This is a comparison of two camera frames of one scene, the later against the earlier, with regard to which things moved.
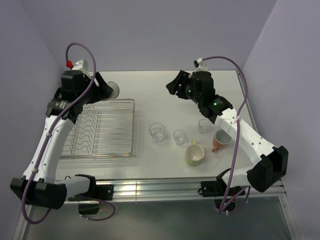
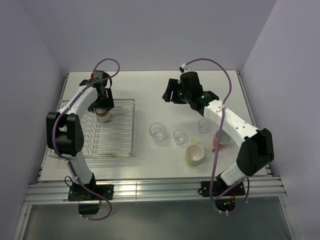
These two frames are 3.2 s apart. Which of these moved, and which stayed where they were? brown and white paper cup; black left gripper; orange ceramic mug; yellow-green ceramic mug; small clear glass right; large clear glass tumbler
Moved: black left gripper; brown and white paper cup
Stayed: yellow-green ceramic mug; small clear glass right; orange ceramic mug; large clear glass tumbler
